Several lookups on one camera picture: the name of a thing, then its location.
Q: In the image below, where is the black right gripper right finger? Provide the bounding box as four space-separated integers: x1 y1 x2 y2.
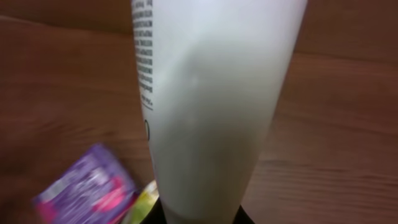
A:
233 206 255 224

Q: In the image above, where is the white tube gold cap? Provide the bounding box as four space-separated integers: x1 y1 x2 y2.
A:
131 0 307 223

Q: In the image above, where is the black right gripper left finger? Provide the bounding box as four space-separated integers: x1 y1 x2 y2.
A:
140 199 167 224

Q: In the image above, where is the green yellow snack packet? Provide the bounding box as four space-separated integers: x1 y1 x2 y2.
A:
121 180 159 224

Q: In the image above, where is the purple pad package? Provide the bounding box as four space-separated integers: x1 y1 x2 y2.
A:
33 143 138 224

